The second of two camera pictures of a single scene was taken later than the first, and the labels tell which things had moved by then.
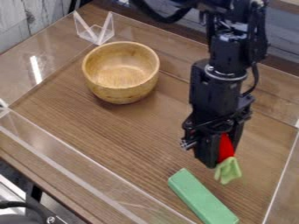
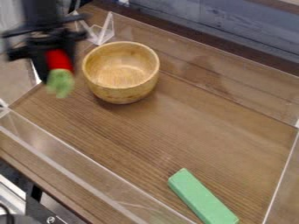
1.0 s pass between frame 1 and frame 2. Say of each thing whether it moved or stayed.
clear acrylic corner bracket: stayed
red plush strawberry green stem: moved
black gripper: moved
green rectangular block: stayed
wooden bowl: stayed
